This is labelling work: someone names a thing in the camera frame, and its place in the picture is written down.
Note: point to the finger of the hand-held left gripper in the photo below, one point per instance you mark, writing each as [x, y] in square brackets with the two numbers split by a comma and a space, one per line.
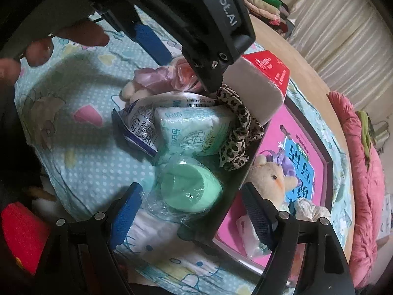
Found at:
[150, 43]
[210, 76]

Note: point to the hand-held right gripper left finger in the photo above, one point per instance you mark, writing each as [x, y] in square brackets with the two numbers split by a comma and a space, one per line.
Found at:
[126, 215]

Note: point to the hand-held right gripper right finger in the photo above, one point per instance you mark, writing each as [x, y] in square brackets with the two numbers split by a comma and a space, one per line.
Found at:
[258, 215]

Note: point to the clear plastic packet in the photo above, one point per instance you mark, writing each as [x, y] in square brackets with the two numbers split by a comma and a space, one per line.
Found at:
[247, 239]

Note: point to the pink sponge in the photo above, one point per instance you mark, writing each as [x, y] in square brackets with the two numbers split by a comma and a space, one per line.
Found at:
[184, 70]

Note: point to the small beige plush bear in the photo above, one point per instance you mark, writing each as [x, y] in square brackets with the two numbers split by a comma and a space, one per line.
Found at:
[270, 178]

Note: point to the red tissue pack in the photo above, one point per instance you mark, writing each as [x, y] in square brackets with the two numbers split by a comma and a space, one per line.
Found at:
[254, 95]

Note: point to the leopard print scrunchie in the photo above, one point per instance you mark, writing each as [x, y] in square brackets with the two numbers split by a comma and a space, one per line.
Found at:
[236, 119]

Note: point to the beige floral scrunchie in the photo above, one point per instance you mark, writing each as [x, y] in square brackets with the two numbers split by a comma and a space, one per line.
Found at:
[310, 209]

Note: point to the green white tissue packet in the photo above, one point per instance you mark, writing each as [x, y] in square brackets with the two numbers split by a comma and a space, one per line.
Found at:
[190, 132]

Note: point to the purple hair accessory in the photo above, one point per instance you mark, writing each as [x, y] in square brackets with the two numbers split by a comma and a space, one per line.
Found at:
[287, 163]

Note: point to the green makeup sponge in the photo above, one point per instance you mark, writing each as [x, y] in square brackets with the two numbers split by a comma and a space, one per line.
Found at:
[184, 187]

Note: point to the blue white sachet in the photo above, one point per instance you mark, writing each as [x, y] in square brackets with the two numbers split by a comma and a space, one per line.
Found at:
[141, 126]

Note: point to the person's left hand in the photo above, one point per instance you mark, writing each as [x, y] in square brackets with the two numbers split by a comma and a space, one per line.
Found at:
[83, 35]

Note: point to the stack of folded clothes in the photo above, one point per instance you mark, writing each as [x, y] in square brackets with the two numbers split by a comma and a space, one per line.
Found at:
[264, 3]

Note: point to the light blue printed blanket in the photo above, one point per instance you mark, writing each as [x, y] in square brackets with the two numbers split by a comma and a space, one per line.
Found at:
[76, 159]

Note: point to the pink book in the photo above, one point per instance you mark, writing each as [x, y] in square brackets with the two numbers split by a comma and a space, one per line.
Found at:
[276, 138]

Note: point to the tan round bed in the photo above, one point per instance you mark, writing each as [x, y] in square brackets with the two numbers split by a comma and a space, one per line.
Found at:
[301, 64]

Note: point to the person's red clothing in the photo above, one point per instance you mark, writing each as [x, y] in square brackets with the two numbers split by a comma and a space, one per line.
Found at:
[21, 233]

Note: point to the pink quilt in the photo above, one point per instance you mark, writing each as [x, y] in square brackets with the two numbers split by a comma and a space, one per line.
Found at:
[365, 190]

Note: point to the white curtain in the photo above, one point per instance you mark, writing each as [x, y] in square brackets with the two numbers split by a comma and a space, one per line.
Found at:
[337, 21]

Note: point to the green cloth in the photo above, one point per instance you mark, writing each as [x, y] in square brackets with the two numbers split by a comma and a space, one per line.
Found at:
[363, 129]

